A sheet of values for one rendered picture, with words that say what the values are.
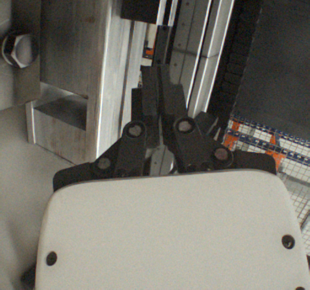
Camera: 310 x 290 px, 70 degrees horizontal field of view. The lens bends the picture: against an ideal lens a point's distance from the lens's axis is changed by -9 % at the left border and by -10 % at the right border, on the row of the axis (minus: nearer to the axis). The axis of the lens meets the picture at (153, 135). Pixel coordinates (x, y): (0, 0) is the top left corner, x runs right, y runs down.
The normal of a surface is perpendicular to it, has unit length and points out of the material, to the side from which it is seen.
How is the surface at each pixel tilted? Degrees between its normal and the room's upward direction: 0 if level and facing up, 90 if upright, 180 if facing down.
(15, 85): 0
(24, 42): 0
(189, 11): 90
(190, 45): 90
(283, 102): 90
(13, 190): 0
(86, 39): 90
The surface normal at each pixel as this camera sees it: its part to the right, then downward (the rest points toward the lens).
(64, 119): 0.16, -0.87
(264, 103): -0.43, 0.36
